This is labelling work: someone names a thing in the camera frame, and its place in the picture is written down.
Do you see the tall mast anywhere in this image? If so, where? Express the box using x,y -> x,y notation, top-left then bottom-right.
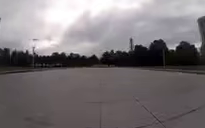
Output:
129,36 -> 134,52

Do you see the grey concrete paved ground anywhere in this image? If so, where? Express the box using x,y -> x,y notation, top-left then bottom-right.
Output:
0,67 -> 205,128

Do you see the row of dark trees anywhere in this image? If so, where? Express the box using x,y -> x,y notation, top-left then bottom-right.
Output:
0,38 -> 205,68

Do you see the grass strip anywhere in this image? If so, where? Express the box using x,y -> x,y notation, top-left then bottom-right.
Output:
0,66 -> 51,75
146,65 -> 205,75

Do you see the lamp post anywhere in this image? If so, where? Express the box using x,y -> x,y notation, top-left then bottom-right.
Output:
30,38 -> 40,69

